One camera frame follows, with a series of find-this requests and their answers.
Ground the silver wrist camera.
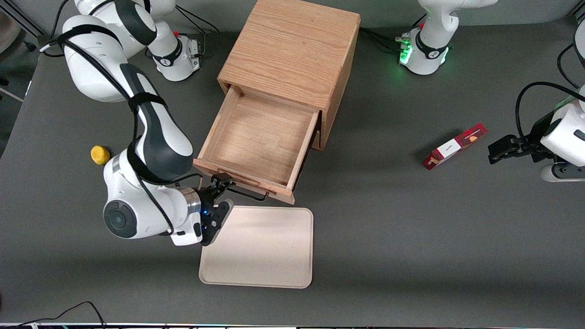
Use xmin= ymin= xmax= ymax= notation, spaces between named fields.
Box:
xmin=540 ymin=163 xmax=585 ymax=183

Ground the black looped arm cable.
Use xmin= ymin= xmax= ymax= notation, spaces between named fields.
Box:
xmin=516 ymin=81 xmax=585 ymax=138

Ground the short black arm cable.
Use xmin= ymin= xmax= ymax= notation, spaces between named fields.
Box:
xmin=557 ymin=43 xmax=585 ymax=90

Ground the tan round object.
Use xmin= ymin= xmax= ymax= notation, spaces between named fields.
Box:
xmin=0 ymin=14 xmax=22 ymax=55

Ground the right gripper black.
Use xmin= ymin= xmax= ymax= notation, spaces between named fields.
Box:
xmin=197 ymin=173 xmax=235 ymax=247

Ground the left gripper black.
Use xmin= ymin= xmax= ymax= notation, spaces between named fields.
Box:
xmin=488 ymin=114 xmax=557 ymax=164

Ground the black metal drawer handle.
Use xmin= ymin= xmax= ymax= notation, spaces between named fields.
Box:
xmin=213 ymin=174 xmax=270 ymax=202

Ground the red tartan cookie box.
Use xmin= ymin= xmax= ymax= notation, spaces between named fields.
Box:
xmin=423 ymin=123 xmax=488 ymax=170

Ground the black cable bundle at base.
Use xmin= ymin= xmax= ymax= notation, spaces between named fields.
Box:
xmin=360 ymin=27 xmax=412 ymax=53

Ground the yellow lemon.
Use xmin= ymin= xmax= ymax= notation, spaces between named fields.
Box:
xmin=90 ymin=145 xmax=111 ymax=165

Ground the thin black base cable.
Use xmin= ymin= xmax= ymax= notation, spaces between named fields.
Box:
xmin=176 ymin=5 xmax=220 ymax=35

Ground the wooden drawer cabinet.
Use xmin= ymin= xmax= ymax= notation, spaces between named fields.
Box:
xmin=217 ymin=0 xmax=362 ymax=150

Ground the thin black table cable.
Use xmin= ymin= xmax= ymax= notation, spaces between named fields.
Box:
xmin=14 ymin=301 xmax=106 ymax=329

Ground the wooden drawer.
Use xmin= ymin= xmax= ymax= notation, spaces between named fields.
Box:
xmin=193 ymin=85 xmax=320 ymax=205

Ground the beige plastic tray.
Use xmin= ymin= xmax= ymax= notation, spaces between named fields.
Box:
xmin=199 ymin=206 xmax=314 ymax=289

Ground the black metal frame bar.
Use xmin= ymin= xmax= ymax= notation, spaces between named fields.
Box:
xmin=0 ymin=0 xmax=46 ymax=37

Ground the black cable strapped along arm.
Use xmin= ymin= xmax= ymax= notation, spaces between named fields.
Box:
xmin=39 ymin=27 xmax=204 ymax=236

